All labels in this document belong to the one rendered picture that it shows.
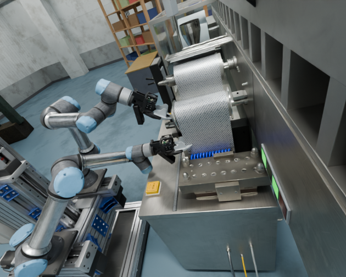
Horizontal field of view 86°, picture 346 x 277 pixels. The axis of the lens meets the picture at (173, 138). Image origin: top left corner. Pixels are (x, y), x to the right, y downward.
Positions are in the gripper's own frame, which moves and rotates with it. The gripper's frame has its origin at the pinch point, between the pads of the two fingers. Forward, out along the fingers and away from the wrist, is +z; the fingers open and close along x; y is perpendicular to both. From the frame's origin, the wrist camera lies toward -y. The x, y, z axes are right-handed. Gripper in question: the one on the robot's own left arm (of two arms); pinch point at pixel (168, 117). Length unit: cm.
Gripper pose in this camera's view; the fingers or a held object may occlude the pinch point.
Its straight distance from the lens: 91.2
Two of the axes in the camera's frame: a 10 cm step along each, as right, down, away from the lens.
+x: 1.0, -6.3, 7.7
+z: 9.2, 3.5, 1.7
